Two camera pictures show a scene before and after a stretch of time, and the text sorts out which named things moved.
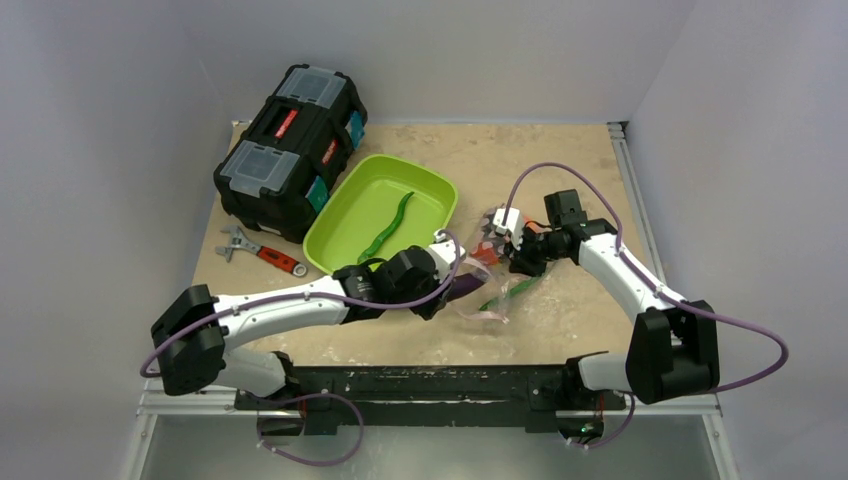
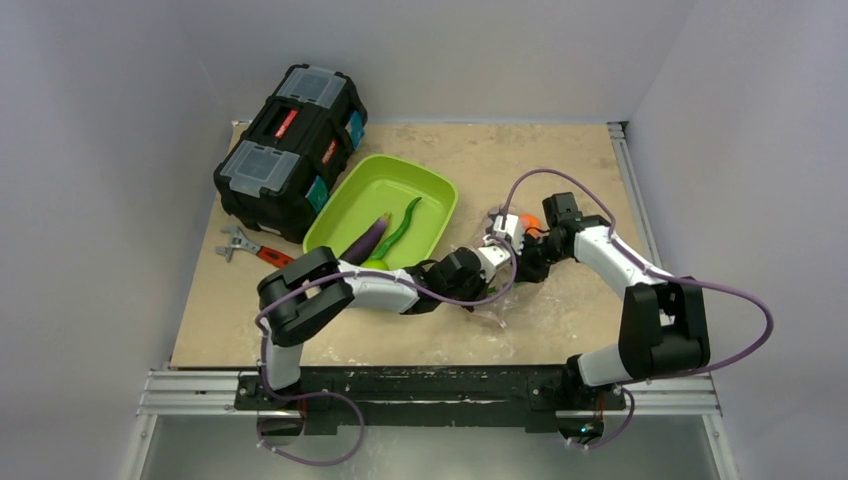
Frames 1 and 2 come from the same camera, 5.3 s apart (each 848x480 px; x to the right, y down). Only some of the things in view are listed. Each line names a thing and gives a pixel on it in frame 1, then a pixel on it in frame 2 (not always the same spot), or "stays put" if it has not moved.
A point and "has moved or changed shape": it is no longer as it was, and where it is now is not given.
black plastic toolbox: (279, 169) stays put
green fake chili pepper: (375, 244) has moved or changed shape
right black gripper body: (523, 255) stays put
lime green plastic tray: (361, 203) stays put
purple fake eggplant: (462, 284) has moved or changed shape
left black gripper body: (430, 284) → (473, 288)
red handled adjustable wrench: (239, 241) stays put
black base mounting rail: (507, 395) stays put
